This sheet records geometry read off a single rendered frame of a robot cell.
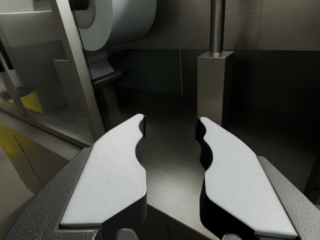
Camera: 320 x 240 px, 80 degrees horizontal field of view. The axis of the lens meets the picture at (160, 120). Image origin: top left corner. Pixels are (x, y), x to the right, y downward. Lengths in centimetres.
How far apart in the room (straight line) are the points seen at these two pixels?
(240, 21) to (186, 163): 56
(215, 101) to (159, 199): 35
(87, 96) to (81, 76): 6
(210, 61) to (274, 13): 31
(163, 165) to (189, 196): 13
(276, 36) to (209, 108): 35
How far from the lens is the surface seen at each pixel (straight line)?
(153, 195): 52
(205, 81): 65
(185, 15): 94
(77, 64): 55
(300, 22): 84
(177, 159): 61
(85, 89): 57
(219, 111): 67
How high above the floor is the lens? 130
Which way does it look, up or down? 29 degrees down
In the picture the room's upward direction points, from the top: 6 degrees counter-clockwise
